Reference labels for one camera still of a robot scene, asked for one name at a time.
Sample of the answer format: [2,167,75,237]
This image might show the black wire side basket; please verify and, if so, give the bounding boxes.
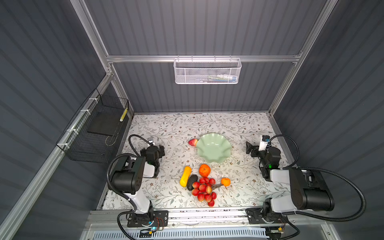
[57,91,130,164]

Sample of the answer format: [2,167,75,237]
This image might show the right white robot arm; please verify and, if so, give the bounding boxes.
[246,141,335,221]

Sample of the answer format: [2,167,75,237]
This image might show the yellow fake squash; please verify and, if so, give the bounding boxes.
[180,166,192,188]

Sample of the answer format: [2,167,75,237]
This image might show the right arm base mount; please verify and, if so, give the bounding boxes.
[245,208,286,225]

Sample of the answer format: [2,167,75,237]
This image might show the yellow tube in basket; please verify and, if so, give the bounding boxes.
[120,108,128,122]

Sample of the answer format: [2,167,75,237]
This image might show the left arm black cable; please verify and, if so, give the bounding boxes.
[106,134,154,240]

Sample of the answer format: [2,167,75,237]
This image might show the large fake orange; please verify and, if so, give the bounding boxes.
[199,164,211,178]

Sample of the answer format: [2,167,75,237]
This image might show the floral table mat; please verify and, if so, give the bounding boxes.
[123,113,290,209]

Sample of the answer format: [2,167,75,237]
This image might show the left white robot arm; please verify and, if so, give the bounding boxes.
[107,145,165,218]

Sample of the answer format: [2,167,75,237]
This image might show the red lychee bunch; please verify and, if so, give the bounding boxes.
[190,177,226,208]

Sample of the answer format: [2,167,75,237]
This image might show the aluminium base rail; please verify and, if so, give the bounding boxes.
[86,206,331,230]

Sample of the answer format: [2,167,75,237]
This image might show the white wire wall basket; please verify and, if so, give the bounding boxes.
[173,57,242,85]

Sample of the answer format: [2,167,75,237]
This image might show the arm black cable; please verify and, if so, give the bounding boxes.
[269,134,367,223]
[106,134,154,240]

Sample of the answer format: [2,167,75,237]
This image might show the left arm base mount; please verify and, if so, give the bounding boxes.
[127,211,169,228]

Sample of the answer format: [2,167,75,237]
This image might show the dark fake avocado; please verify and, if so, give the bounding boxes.
[186,174,198,191]

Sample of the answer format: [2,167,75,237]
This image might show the small fake tangerine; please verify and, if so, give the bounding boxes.
[221,178,231,187]

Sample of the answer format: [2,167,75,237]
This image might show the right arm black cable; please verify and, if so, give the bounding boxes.
[269,134,367,223]

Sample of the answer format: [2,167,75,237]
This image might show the red yellow fake peach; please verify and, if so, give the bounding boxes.
[188,139,199,147]

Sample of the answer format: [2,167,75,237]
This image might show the green scalloped fruit bowl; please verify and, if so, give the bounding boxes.
[197,133,232,164]

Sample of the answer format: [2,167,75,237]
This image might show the items in white basket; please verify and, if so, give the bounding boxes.
[208,75,238,84]

